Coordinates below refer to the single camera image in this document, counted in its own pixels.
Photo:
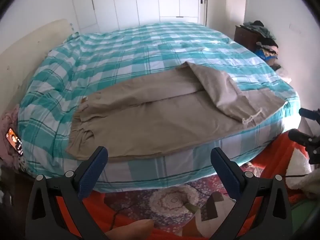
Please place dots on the white wardrobe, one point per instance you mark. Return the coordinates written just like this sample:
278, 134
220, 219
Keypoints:
150, 0

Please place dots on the pile of clothes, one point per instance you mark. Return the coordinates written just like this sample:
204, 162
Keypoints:
267, 45

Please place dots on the cream headboard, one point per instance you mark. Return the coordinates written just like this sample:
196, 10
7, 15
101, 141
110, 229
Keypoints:
30, 50

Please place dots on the smartphone with lit screen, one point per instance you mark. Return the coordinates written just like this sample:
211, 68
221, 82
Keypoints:
13, 140

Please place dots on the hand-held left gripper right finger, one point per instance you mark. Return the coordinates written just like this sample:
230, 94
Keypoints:
227, 173

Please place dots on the white fluffy cloth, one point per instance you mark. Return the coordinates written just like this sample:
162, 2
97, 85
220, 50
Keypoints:
305, 180

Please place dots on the bed with teal checked cover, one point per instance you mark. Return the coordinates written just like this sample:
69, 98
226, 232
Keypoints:
125, 55

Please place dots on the beige pants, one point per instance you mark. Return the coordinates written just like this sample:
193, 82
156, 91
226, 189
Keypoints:
150, 125

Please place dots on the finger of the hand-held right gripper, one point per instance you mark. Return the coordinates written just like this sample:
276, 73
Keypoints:
310, 115
302, 137

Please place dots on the orange printed blanket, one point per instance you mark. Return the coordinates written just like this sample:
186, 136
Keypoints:
170, 205

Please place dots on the dark wooden cabinet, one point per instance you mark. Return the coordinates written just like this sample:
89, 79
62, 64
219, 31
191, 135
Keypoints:
246, 37

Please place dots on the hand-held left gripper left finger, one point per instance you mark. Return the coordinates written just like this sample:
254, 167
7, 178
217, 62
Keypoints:
90, 172

